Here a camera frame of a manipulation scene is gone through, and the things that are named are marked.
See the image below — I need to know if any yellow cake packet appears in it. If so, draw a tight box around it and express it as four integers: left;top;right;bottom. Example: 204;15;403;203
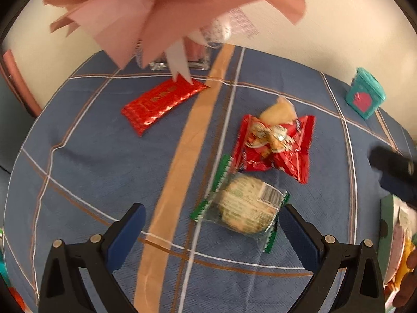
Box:
402;233;417;269

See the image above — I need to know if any clear glass vase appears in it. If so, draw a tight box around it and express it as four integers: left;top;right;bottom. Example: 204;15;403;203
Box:
134;34;213;72

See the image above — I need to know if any teal box with pink heart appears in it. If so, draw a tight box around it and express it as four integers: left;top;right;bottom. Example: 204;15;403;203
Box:
345;67;388;120

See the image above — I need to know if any long red stick packet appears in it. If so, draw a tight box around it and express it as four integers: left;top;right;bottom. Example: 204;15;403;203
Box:
121;78;210;137

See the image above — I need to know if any small beige snack packet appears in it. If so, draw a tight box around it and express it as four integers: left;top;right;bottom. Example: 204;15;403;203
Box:
259;96;298;126

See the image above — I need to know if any colourful box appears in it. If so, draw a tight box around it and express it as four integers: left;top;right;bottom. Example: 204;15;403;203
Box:
378;194;417;302

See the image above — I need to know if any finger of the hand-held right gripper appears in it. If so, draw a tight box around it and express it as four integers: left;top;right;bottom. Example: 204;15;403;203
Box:
368;146;417;204

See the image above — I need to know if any crinkled red snack packet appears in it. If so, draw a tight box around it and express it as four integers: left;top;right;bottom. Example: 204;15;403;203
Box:
229;114;316;185

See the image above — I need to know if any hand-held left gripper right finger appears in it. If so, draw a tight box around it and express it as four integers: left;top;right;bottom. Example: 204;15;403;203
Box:
279;203;386;313

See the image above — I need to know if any green-edged clear cookie packet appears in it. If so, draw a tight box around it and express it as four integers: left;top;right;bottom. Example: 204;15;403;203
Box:
190;154;291;255

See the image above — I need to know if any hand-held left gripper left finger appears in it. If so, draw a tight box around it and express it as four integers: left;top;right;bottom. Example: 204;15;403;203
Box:
38;203;146;313

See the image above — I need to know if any pink flower bouquet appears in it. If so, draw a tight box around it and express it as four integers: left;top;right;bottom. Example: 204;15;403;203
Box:
42;0;307;83

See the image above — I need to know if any pink snack packet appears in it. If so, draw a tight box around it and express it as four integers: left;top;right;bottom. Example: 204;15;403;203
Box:
389;223;408;279

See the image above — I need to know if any blue plaid tablecloth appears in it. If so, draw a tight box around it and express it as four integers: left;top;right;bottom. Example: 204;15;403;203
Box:
3;44;417;313

